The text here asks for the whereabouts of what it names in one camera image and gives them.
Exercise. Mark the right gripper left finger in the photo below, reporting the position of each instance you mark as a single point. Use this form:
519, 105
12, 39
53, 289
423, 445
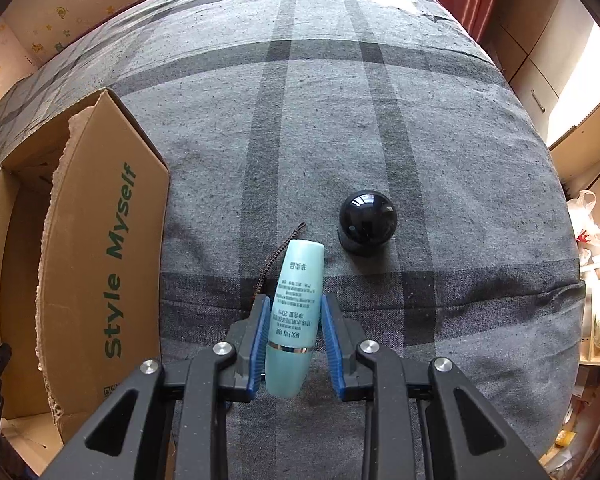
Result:
128, 436

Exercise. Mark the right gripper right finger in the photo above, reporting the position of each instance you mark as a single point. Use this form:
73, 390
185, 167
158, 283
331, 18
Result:
420, 418

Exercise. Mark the brown cardboard box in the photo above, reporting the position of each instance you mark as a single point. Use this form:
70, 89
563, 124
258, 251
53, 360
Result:
82, 206

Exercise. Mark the teal cosmetic tube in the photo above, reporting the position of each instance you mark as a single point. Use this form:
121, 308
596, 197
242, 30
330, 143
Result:
295, 317

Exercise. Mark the black round-top bottle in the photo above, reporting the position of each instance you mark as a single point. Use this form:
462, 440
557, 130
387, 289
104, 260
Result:
367, 221

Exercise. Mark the metal keychain with strap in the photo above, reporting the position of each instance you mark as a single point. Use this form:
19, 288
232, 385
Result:
269, 262

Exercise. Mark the wooden side shelf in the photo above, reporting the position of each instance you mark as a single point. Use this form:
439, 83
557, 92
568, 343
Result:
575, 453

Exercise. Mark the white plastic bag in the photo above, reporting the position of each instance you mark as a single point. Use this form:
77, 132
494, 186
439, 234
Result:
585, 230

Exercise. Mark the grey plaid bed blanket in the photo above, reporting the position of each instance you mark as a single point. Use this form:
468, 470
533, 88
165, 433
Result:
272, 112

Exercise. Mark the beige wardrobe cabinet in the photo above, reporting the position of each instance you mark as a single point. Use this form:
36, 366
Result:
549, 53

